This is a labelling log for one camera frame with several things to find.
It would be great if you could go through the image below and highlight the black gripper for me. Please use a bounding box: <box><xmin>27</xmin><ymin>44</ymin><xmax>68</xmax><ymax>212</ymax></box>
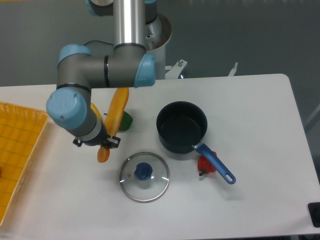
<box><xmin>72</xmin><ymin>126</ymin><xmax>121</xmax><ymax>149</ymax></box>

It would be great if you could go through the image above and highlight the long orange bread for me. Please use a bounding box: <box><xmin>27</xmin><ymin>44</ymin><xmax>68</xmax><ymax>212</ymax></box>
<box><xmin>96</xmin><ymin>86</ymin><xmax>130</xmax><ymax>164</ymax></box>

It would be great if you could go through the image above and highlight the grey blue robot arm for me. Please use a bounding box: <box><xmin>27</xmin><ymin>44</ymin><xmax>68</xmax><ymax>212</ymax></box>
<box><xmin>46</xmin><ymin>0</ymin><xmax>156</xmax><ymax>148</ymax></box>

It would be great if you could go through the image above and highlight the yellow bell pepper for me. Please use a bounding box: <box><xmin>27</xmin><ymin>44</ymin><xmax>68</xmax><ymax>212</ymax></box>
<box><xmin>90</xmin><ymin>102</ymin><xmax>103</xmax><ymax>121</ymax></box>

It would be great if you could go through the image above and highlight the green bell pepper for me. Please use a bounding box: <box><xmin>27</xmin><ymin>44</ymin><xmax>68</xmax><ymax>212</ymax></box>
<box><xmin>118</xmin><ymin>111</ymin><xmax>133</xmax><ymax>132</ymax></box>

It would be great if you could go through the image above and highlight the glass lid blue knob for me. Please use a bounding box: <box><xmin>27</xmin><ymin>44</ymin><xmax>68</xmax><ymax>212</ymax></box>
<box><xmin>119</xmin><ymin>152</ymin><xmax>170</xmax><ymax>203</ymax></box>

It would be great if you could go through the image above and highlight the yellow woven basket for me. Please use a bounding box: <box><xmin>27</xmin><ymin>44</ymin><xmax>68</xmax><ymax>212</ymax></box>
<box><xmin>0</xmin><ymin>101</ymin><xmax>49</xmax><ymax>226</ymax></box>

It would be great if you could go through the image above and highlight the red bell pepper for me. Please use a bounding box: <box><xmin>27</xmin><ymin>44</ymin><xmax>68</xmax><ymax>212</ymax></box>
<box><xmin>197</xmin><ymin>155</ymin><xmax>216</xmax><ymax>177</ymax></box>

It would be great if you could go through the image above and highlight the black object table corner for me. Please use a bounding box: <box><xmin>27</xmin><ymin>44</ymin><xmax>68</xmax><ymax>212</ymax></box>
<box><xmin>307</xmin><ymin>202</ymin><xmax>320</xmax><ymax>228</ymax></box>

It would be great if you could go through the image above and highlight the dark pot blue handle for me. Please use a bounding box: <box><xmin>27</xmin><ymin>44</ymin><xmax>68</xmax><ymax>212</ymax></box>
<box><xmin>156</xmin><ymin>101</ymin><xmax>236</xmax><ymax>185</ymax></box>

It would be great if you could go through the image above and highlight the black cable on floor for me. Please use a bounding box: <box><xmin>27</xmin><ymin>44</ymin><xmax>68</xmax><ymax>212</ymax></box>
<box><xmin>82</xmin><ymin>40</ymin><xmax>115</xmax><ymax>48</ymax></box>

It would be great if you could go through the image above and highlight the white bracket behind table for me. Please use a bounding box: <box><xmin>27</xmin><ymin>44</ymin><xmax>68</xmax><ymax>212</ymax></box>
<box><xmin>228</xmin><ymin>62</ymin><xmax>238</xmax><ymax>77</ymax></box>

